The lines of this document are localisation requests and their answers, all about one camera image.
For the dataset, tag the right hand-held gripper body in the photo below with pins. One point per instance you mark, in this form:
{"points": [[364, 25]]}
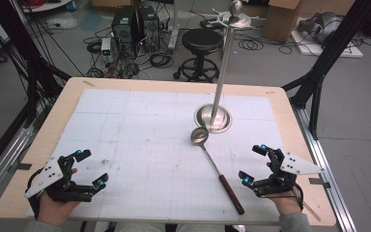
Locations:
{"points": [[298, 165]]}

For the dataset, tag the black metal frame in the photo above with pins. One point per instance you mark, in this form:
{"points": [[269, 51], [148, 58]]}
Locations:
{"points": [[29, 64], [325, 58]]}

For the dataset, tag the steel utensil stand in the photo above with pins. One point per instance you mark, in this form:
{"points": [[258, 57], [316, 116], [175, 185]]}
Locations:
{"points": [[223, 64]]}

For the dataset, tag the black computer tower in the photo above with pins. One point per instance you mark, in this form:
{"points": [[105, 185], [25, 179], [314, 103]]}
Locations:
{"points": [[149, 27], [124, 25]]}

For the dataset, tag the white floor board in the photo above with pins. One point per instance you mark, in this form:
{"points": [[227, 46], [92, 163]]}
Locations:
{"points": [[341, 51]]}

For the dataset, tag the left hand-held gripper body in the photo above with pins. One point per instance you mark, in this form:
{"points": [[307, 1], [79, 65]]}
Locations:
{"points": [[50, 175]]}

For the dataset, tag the white metal post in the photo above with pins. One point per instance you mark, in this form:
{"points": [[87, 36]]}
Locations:
{"points": [[175, 29]]}

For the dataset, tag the small bench power supply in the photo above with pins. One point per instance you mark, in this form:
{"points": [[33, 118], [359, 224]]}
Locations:
{"points": [[106, 48]]}

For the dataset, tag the person's left hand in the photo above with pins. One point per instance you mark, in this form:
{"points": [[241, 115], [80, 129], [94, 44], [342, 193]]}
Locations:
{"points": [[54, 212]]}

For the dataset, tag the cardboard box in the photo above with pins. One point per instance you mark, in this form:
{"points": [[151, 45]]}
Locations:
{"points": [[281, 21]]}

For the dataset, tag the black tape piece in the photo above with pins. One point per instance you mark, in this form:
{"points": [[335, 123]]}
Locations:
{"points": [[319, 182], [24, 166]]}

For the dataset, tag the white gridded mat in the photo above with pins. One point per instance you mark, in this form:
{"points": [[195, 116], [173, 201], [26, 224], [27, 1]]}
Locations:
{"points": [[135, 129]]}

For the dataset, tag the person's right hand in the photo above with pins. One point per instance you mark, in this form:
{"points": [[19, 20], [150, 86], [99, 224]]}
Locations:
{"points": [[286, 203]]}

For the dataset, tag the beige tape piece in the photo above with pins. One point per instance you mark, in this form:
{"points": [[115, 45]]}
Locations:
{"points": [[89, 83]]}

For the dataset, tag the grey bag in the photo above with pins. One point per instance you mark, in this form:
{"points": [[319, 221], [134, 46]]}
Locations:
{"points": [[323, 25]]}

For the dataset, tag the black power adapter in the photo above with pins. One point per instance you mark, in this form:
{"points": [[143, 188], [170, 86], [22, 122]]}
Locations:
{"points": [[207, 23]]}

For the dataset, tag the aluminium rail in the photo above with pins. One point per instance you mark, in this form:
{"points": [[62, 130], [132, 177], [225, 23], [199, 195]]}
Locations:
{"points": [[3, 161], [328, 180]]}

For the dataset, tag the thin wooden strip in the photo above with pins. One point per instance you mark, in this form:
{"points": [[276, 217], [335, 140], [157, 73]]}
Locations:
{"points": [[312, 212]]}

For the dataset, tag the black round stool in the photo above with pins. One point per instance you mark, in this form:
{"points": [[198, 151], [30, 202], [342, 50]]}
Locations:
{"points": [[202, 40]]}

